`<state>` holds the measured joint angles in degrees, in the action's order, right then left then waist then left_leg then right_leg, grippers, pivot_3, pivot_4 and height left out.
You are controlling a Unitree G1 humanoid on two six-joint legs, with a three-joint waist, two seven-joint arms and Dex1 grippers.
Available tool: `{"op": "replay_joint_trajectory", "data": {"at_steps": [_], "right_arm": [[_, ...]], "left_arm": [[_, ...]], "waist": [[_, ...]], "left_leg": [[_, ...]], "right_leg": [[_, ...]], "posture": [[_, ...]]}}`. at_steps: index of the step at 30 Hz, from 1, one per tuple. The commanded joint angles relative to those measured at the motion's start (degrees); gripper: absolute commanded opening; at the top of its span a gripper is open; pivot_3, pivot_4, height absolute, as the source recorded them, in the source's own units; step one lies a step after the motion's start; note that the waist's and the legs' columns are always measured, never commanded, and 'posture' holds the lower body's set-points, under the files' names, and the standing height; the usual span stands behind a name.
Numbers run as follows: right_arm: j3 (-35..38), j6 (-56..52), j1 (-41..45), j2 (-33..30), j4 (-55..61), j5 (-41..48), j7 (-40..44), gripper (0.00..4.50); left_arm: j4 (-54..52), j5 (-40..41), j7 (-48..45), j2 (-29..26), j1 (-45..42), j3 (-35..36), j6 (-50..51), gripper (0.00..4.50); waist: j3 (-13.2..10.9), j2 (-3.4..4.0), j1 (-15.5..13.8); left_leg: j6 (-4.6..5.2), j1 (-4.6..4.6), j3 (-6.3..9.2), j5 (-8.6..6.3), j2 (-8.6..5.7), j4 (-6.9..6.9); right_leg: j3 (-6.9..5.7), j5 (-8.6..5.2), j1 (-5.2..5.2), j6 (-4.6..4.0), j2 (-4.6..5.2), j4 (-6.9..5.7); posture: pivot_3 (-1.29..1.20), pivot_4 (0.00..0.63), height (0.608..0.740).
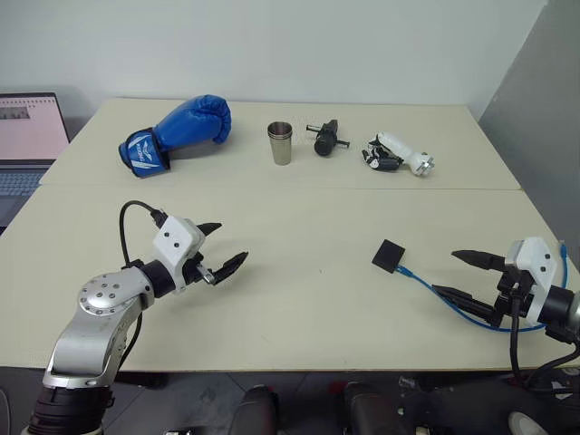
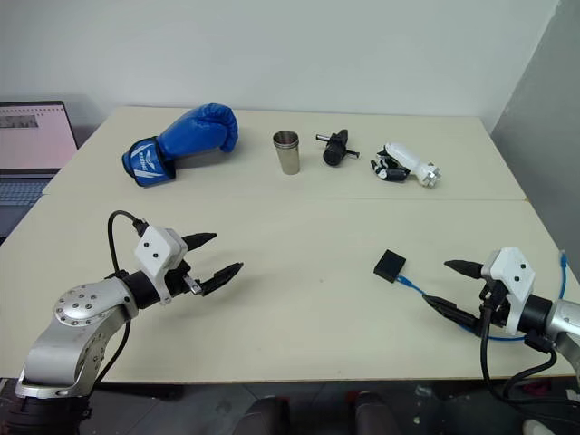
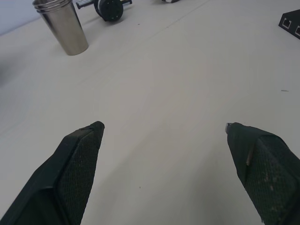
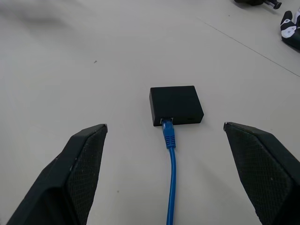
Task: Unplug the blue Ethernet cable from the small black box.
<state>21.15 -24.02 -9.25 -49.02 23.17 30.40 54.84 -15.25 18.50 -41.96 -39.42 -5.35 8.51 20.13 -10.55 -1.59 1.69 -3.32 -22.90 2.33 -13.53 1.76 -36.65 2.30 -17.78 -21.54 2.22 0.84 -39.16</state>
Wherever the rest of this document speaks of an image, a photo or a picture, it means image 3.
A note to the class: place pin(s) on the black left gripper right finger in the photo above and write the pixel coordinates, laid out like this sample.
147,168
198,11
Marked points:
264,168

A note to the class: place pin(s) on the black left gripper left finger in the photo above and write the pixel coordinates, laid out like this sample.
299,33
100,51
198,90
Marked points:
70,173

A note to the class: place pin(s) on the stainless steel cup stack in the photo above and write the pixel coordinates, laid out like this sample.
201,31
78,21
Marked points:
63,25

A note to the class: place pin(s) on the black round motor part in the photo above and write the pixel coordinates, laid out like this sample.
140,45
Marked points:
109,9

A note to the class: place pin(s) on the black and white object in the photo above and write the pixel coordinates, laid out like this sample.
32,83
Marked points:
170,1

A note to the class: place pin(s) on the black network switch box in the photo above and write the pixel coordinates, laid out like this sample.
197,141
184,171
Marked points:
290,22

